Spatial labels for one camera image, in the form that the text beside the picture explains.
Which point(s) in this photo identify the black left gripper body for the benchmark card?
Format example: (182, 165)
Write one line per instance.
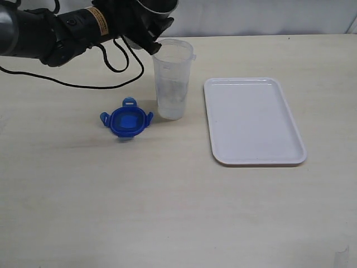
(119, 18)

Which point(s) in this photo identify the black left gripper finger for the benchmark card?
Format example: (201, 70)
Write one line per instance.
(155, 28)

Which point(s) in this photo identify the stainless steel cup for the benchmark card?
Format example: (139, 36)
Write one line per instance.
(141, 12)

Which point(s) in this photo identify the blue snap-lock lid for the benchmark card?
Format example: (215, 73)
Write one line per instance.
(128, 121)

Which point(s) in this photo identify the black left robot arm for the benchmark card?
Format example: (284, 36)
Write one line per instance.
(55, 39)

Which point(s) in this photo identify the clear tall plastic container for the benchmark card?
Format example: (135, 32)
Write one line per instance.
(172, 68)

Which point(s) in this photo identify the white rectangular plastic tray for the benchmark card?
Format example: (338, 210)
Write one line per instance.
(250, 123)

